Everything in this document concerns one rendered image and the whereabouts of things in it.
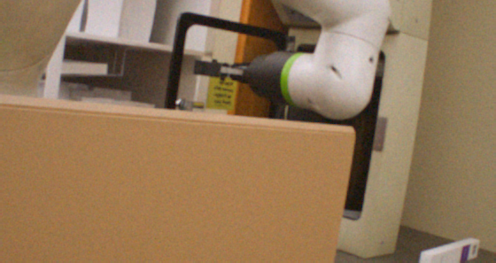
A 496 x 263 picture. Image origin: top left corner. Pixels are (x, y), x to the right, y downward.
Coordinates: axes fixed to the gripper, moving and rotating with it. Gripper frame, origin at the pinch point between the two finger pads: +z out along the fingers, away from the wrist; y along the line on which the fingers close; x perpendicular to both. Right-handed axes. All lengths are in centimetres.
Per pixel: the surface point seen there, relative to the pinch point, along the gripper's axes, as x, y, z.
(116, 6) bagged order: -20, -29, 100
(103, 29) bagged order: -11, -27, 103
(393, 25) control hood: -14.0, -23.4, -27.1
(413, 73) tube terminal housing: -5.4, -32.7, -27.1
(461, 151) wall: 11, -69, -22
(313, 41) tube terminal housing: -9.8, -25.9, -3.3
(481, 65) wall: -12, -69, -25
